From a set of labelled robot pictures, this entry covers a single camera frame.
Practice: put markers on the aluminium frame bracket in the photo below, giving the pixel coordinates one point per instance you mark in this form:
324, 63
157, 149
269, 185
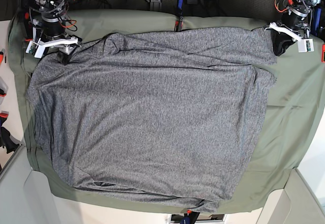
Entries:
155, 5

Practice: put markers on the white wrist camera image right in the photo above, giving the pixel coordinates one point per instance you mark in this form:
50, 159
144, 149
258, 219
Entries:
305, 45

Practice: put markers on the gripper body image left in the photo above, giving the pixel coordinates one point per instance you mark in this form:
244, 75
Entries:
52, 30

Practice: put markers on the red handled tool left edge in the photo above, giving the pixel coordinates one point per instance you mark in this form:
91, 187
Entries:
2, 56

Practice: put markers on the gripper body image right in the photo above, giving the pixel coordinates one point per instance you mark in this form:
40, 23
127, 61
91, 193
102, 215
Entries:
292, 26

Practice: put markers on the orange black tools left floor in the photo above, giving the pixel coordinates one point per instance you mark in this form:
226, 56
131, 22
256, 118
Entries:
6, 141

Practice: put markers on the blue clamp top right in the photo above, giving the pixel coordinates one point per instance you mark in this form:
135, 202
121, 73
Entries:
317, 21

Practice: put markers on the blue orange clamp top centre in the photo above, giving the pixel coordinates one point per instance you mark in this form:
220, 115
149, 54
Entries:
179, 14

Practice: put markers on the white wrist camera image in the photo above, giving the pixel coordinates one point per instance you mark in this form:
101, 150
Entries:
305, 45
35, 49

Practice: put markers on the orange clamp right edge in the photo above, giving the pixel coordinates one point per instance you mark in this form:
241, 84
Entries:
323, 54

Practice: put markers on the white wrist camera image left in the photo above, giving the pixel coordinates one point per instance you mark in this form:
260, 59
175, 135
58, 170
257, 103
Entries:
35, 49

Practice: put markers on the grey heathered T-shirt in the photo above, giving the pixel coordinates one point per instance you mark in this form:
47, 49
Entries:
166, 118

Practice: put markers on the orange blue clamp bottom centre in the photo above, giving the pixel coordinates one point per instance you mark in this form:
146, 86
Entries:
190, 217

